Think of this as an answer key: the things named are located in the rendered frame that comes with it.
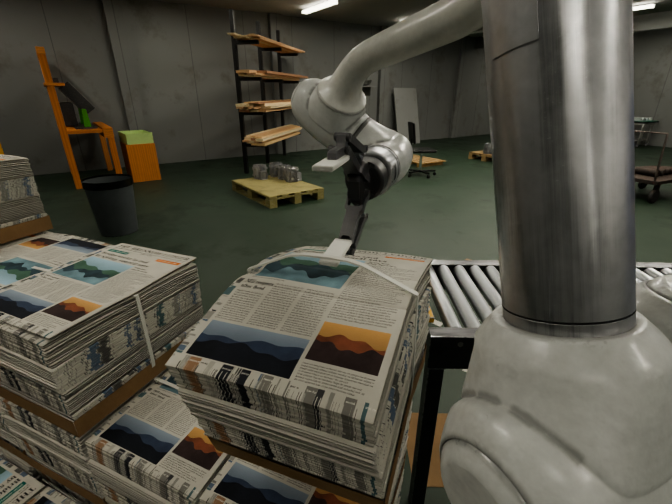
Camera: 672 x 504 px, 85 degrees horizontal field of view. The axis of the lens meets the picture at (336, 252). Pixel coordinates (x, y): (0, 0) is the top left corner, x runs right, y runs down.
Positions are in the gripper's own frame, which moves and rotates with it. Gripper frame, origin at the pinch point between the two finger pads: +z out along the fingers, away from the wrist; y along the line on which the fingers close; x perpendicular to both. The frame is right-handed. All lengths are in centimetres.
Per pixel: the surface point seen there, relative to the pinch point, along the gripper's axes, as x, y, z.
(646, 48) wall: -400, -6, -1408
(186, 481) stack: 22, 46, 20
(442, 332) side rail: -15, 54, -46
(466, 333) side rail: -21, 55, -48
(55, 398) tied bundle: 50, 35, 21
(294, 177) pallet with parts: 257, 140, -451
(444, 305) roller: -13, 56, -62
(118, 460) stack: 37, 46, 22
